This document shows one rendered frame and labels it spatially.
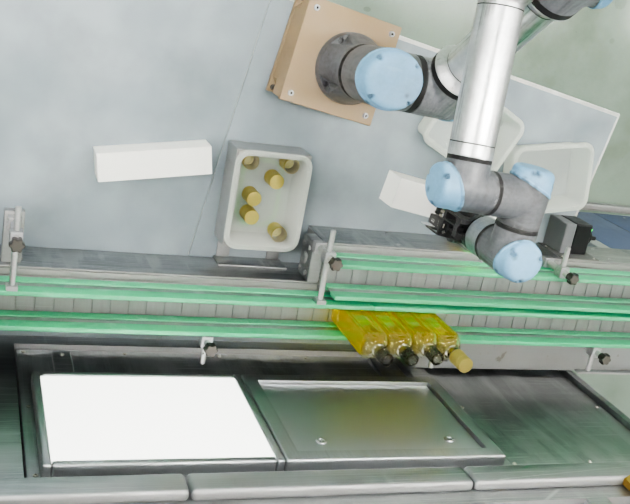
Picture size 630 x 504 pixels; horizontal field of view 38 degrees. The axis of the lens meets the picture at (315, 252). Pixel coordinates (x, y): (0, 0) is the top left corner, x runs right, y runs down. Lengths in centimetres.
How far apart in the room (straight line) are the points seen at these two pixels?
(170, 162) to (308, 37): 39
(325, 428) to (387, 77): 70
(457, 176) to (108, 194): 85
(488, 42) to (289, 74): 57
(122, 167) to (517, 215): 84
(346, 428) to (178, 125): 73
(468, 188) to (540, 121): 88
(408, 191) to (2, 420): 88
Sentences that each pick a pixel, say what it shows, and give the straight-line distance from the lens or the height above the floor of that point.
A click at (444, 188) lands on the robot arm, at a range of 149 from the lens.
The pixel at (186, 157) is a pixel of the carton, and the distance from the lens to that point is 199.
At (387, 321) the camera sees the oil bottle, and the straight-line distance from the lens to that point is 204.
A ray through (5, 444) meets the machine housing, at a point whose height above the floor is 120.
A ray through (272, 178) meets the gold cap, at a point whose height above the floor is 81.
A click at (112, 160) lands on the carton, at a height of 81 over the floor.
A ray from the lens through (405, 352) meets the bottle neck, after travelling 196.
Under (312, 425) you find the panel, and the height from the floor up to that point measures 119.
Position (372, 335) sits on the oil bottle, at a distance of 196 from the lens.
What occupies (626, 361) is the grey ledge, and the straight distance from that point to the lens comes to 263.
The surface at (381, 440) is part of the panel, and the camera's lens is 188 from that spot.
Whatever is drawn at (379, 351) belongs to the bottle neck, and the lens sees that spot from 193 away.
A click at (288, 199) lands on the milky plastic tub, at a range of 212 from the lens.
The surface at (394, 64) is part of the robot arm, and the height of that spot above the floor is 107.
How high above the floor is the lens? 270
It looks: 62 degrees down
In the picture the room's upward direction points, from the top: 138 degrees clockwise
